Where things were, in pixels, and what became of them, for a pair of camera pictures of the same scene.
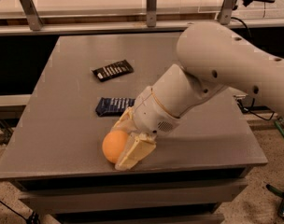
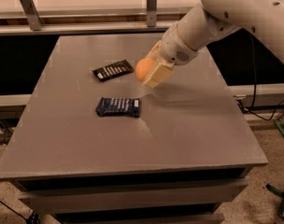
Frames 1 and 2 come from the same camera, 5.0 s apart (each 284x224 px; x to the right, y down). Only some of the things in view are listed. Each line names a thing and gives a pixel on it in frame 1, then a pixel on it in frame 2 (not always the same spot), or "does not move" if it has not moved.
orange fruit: x=113 y=145 to x=143 y=67
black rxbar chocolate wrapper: x=113 y=70 does not move
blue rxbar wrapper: x=113 y=106 does not move
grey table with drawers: x=198 y=167 does not move
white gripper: x=149 y=111 to x=176 y=49
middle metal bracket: x=151 y=6 does not move
